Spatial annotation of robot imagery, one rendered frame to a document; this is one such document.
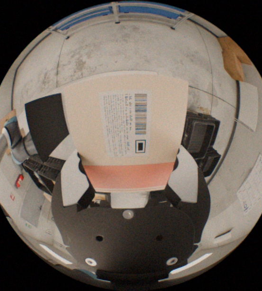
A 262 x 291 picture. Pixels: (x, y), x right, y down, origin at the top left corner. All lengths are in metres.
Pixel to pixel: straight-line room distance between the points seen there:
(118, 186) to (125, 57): 1.28
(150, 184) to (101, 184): 0.07
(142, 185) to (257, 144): 2.50
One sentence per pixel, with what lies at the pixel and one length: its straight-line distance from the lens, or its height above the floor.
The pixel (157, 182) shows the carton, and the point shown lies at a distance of 0.15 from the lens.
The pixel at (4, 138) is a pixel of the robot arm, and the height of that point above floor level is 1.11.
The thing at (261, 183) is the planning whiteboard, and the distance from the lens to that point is 2.62.
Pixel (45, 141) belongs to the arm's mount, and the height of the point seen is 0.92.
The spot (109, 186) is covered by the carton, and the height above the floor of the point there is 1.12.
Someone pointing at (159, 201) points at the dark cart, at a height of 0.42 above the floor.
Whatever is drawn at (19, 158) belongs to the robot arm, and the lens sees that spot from 0.61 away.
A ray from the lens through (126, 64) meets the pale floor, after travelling 1.26.
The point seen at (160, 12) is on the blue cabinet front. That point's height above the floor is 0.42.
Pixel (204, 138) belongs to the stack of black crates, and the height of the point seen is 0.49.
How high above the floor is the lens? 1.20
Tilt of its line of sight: 58 degrees down
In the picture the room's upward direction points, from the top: 175 degrees clockwise
